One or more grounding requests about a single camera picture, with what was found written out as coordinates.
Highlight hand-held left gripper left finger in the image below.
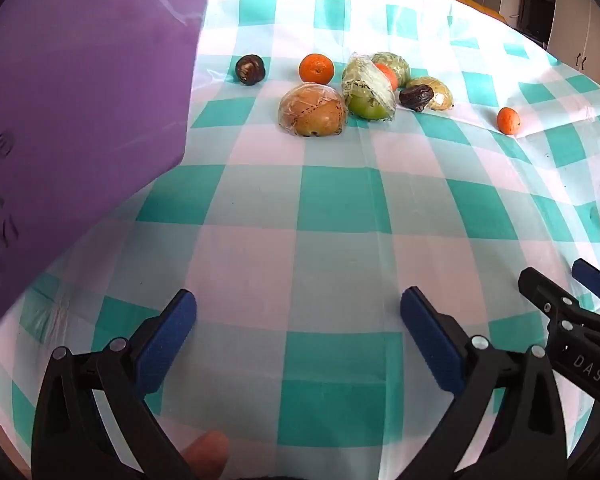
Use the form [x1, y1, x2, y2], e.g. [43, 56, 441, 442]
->
[31, 289, 201, 480]

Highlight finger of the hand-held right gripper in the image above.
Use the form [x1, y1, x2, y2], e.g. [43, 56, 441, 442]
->
[518, 267, 600, 401]
[571, 258, 600, 318]

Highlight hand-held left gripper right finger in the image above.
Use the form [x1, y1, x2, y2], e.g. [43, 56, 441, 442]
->
[400, 286, 568, 480]

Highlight plastic-wrapped yellow-green half fruit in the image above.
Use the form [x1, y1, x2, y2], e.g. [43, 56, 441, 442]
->
[405, 76, 454, 111]

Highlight purple cardboard box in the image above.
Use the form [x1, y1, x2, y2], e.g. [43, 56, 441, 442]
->
[0, 0, 213, 356]

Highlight plastic-wrapped yellow-brown half apple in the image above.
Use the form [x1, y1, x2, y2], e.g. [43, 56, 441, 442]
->
[279, 83, 348, 138]

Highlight plastic-wrapped pale green fruit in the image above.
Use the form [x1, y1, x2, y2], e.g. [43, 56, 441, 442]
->
[370, 52, 412, 87]

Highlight dark round mangosteen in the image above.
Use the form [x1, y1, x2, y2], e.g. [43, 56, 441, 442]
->
[235, 54, 266, 86]

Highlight large orange tangerine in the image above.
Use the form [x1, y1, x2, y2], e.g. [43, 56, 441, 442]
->
[299, 53, 335, 85]

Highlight person's left hand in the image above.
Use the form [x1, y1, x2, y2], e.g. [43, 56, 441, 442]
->
[182, 430, 231, 480]

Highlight teal white checkered tablecloth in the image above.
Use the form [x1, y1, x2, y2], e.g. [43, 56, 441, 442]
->
[0, 0, 600, 476]

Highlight small orange tangerine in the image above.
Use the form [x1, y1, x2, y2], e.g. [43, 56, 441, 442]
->
[497, 107, 522, 135]

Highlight dark wrinkled fruit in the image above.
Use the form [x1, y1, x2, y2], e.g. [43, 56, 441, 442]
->
[399, 85, 435, 113]

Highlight plastic-wrapped green apple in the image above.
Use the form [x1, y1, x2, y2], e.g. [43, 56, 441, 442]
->
[341, 52, 397, 122]

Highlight dark kitchen appliance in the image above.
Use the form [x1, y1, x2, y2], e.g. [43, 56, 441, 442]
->
[519, 0, 556, 46]

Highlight cream wall cabinets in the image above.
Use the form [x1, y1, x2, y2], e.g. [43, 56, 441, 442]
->
[467, 0, 600, 96]

